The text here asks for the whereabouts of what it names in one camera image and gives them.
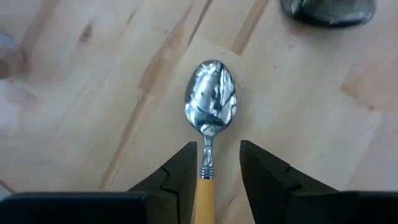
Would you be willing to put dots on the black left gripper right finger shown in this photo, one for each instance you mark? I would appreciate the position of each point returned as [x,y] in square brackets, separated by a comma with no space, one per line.
[280,202]

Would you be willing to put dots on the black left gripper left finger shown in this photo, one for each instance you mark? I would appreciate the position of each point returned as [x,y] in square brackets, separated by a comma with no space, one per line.
[168,199]

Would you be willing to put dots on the small dark round cup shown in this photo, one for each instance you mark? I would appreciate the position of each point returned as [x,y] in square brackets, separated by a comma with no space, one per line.
[326,14]

